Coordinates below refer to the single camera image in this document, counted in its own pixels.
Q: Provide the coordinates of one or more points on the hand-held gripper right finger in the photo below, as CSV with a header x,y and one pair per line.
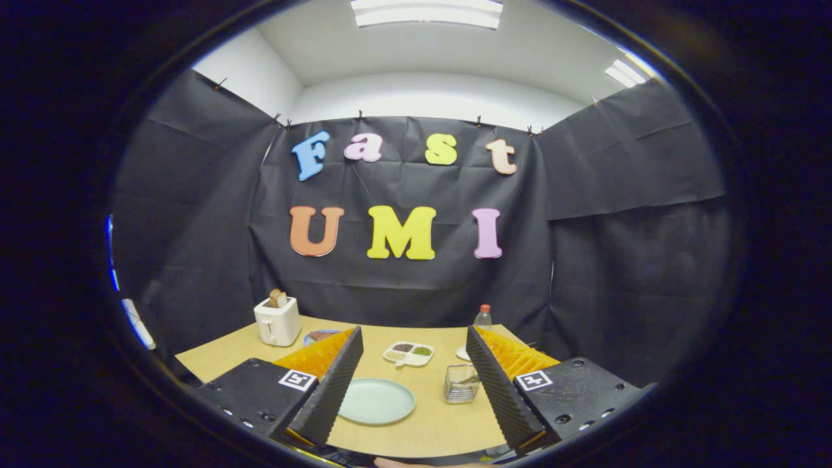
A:
x,y
497,390

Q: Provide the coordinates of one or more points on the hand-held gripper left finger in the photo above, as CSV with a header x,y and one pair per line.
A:
x,y
335,383

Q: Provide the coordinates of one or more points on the pale green plate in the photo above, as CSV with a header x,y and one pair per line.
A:
x,y
377,402

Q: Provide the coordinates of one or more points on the brown steak with vegetables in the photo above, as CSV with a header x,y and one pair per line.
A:
x,y
324,336

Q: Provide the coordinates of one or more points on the white square coaster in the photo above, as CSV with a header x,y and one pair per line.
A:
x,y
463,354

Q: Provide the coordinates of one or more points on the blue plate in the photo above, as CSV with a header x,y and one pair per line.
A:
x,y
307,339

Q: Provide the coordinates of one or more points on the clear bottle with red cap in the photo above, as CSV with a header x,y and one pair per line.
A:
x,y
482,318

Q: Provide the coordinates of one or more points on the white divided dish with beans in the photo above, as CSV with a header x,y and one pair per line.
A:
x,y
406,360

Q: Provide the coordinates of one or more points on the white toaster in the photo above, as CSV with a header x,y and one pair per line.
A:
x,y
278,325

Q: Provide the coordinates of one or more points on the brown toast slice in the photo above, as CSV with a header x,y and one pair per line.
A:
x,y
278,298

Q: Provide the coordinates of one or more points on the small ceiling light panel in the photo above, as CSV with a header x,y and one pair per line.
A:
x,y
625,73

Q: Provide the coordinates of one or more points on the long ceiling light panel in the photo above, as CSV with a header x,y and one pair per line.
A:
x,y
426,13

